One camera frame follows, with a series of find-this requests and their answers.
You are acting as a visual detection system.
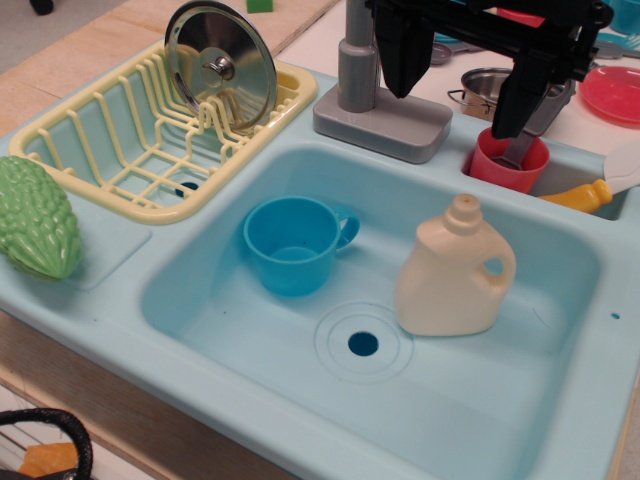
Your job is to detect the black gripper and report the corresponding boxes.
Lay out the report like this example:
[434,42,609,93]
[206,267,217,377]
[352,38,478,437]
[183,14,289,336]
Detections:
[364,1,614,139]

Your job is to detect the cream detergent bottle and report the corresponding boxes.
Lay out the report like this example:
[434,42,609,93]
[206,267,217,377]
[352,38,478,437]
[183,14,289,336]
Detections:
[394,194,516,336]

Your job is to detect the light blue toy sink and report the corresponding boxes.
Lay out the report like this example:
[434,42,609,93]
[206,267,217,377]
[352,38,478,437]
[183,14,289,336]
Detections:
[1,110,639,479]

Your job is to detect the yellow drying rack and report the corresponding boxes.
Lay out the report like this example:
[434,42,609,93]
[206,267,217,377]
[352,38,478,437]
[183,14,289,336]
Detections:
[7,42,318,225]

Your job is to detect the grey plastic spoon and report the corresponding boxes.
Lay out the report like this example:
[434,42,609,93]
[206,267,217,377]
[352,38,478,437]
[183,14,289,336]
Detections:
[430,42,483,66]

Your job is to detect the small silver pot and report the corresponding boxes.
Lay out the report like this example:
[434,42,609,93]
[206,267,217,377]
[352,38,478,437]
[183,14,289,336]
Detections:
[446,67,576,136]

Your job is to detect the red plastic cup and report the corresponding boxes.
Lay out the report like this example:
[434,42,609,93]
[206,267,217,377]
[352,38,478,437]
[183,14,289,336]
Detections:
[468,128,550,193]

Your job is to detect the grey utensil in cup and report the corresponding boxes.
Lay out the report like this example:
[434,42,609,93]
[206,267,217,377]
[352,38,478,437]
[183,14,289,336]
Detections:
[493,132,535,171]

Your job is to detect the grey toy faucet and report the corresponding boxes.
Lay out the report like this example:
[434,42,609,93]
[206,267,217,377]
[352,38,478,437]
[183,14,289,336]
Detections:
[313,1,453,164]

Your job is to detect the grey plastic fork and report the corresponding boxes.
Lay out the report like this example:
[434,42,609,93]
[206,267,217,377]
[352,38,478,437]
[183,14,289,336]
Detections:
[594,40,640,60]

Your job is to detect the pink plastic plate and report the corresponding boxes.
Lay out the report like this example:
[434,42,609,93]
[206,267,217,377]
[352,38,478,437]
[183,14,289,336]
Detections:
[578,66,639,125]

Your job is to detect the yellow toy bottle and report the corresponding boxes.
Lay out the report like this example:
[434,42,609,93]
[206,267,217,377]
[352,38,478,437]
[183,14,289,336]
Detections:
[540,179,613,214]

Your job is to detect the white plastic utensil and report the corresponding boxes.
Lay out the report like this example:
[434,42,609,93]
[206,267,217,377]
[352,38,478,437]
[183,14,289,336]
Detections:
[603,139,640,195]

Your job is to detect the green block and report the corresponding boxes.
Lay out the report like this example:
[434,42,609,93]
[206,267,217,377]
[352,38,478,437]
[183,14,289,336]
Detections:
[246,0,274,14]

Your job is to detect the blue plastic cup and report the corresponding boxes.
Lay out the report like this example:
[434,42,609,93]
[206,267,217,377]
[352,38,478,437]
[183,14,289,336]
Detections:
[243,197,360,297]

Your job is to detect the silver pot lid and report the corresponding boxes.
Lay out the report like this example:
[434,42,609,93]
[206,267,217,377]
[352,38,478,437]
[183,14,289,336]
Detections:
[165,1,277,132]

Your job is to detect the green bitter melon toy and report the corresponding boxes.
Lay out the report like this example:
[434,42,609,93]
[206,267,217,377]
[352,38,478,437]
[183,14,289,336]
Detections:
[1,156,83,280]

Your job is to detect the orange sponge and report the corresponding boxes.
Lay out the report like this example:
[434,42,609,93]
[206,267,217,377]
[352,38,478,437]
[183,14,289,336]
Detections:
[18,443,78,478]

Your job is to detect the black braided cable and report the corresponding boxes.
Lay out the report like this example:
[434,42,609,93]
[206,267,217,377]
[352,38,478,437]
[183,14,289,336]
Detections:
[0,407,95,480]

